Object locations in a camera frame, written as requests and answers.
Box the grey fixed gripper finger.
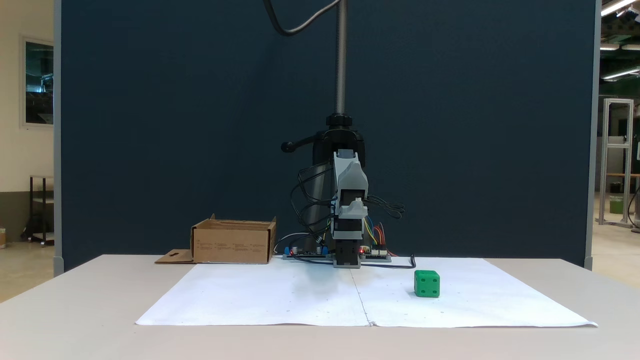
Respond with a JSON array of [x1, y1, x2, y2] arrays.
[[342, 197, 369, 220]]

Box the green dice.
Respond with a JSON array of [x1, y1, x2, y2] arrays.
[[414, 270, 441, 299]]

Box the green controller circuit board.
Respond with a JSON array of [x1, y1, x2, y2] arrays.
[[360, 246, 393, 263]]

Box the blue power circuit board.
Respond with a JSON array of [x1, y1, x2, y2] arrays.
[[282, 244, 335, 261]]

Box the brown cardboard box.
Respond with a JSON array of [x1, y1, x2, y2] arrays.
[[154, 214, 277, 265]]

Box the threaded metal stand pole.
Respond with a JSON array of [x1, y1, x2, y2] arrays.
[[334, 0, 349, 116]]

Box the white paper sheet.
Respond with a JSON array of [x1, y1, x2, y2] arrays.
[[351, 257, 599, 329], [135, 261, 374, 327]]

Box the dark blue partition panel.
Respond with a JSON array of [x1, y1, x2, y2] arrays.
[[53, 0, 601, 273]]

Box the ceiling light strip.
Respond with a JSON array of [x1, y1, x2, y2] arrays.
[[602, 67, 640, 81], [600, 0, 640, 17]]

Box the black shelf cart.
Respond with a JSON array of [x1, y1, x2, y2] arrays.
[[20, 174, 55, 247]]

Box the black gripper wire bundle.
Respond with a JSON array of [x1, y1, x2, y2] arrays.
[[366, 195, 406, 221]]

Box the black forearm wire bundle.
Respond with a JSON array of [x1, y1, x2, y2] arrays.
[[298, 166, 335, 206]]

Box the black base wire bundle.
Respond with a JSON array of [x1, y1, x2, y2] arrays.
[[289, 185, 335, 251]]

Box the black camera stand clamp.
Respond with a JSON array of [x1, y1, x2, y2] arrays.
[[280, 113, 367, 241]]

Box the black power cable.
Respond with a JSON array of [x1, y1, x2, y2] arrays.
[[361, 254, 417, 270]]

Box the grey camera cable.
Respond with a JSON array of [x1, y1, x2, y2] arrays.
[[263, 0, 342, 37]]

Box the aluminium profile frame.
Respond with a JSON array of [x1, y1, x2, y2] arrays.
[[598, 97, 635, 229]]

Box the framed wall window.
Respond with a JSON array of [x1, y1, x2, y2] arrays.
[[20, 35, 55, 130]]

